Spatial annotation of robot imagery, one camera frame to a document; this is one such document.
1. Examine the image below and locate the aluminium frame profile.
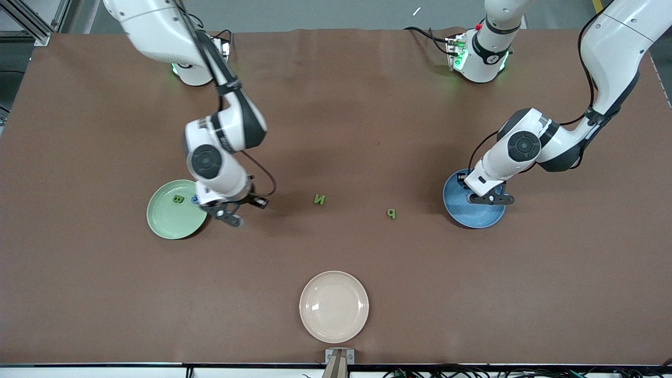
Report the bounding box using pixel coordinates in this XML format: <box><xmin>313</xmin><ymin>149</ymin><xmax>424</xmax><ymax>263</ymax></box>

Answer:
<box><xmin>51</xmin><ymin>0</ymin><xmax>73</xmax><ymax>33</ymax></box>
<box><xmin>0</xmin><ymin>0</ymin><xmax>51</xmax><ymax>47</ymax></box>

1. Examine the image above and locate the brown camera support pole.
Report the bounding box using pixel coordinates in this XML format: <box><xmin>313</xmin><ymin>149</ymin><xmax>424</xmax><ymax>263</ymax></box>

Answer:
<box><xmin>320</xmin><ymin>350</ymin><xmax>351</xmax><ymax>378</ymax></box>

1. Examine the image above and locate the brown table cover sheet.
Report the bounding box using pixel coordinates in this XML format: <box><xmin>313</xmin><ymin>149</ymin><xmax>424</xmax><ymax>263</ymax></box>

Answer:
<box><xmin>0</xmin><ymin>27</ymin><xmax>672</xmax><ymax>366</ymax></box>

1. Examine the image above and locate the black left arm base cable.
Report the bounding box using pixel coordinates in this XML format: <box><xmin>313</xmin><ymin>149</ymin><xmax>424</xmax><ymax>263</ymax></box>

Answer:
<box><xmin>403</xmin><ymin>25</ymin><xmax>453</xmax><ymax>56</ymax></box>

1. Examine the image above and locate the blue plate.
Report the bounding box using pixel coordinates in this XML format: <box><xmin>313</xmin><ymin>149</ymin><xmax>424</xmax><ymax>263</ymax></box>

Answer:
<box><xmin>443</xmin><ymin>169</ymin><xmax>507</xmax><ymax>229</ymax></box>

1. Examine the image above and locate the black arm base cable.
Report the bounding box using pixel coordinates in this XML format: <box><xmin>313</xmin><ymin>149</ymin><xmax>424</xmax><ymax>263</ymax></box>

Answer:
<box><xmin>210</xmin><ymin>26</ymin><xmax>233</xmax><ymax>53</ymax></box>
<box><xmin>403</xmin><ymin>25</ymin><xmax>453</xmax><ymax>56</ymax></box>

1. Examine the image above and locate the beige plate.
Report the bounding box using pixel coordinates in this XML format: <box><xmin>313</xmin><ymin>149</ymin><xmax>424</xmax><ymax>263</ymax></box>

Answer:
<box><xmin>299</xmin><ymin>270</ymin><xmax>370</xmax><ymax>344</ymax></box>

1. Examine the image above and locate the light green plate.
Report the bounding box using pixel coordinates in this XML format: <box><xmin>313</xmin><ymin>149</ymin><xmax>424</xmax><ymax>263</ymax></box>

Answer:
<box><xmin>146</xmin><ymin>180</ymin><xmax>209</xmax><ymax>240</ymax></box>

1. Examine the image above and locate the black right arm base cable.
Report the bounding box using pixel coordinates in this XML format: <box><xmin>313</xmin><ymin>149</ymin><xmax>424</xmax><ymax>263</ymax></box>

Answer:
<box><xmin>210</xmin><ymin>26</ymin><xmax>233</xmax><ymax>53</ymax></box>

